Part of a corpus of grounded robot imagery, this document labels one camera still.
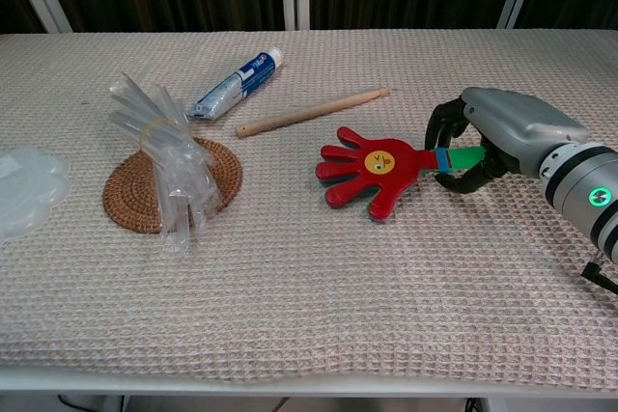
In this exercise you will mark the white table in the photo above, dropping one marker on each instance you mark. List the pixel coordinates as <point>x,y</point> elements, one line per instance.
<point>193,383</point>

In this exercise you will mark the bundle of clear plastic sleeves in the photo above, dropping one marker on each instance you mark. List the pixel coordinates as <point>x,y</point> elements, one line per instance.
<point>178,166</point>

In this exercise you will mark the beige waffle tablecloth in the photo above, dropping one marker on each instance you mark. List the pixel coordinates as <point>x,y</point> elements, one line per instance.
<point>338,286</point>

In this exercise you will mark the wooden stick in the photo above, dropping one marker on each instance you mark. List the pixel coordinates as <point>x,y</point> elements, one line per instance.
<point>309,114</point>

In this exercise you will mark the clear flower-shaped plastic lid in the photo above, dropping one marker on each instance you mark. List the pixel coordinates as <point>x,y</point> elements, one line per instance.
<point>29,190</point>

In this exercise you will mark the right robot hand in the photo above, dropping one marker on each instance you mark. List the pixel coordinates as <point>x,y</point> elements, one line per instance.
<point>521,127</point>

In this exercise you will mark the blue white toothpaste tube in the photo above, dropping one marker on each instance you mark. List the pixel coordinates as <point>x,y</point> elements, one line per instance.
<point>241,81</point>

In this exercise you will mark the yellow rubber band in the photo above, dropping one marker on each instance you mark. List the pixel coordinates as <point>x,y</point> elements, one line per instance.
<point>145,129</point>

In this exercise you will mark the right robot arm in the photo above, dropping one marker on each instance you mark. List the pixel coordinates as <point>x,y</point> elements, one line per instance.
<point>579,190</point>

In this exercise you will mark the red hand clapper toy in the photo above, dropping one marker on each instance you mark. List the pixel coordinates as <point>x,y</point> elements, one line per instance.
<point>386,180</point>

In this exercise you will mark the woven rattan coaster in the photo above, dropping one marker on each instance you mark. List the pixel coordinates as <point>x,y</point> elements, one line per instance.
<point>130,195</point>

